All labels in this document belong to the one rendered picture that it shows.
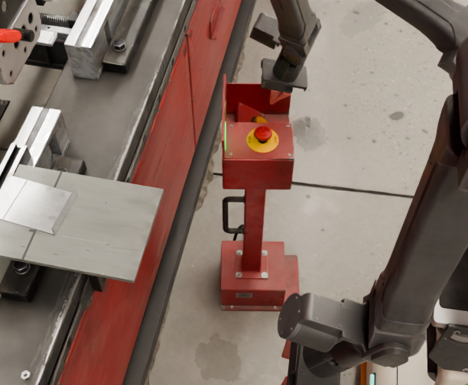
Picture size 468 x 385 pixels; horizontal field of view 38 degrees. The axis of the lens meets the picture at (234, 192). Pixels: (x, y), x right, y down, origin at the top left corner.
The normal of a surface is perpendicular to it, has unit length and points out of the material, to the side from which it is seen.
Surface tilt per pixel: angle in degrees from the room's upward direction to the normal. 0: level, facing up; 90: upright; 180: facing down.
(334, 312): 22
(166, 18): 0
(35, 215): 0
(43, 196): 0
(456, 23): 42
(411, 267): 90
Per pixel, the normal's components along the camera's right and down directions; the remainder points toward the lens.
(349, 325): 0.45, -0.46
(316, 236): 0.00, -0.58
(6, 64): 0.98, 0.17
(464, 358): -0.14, 0.81
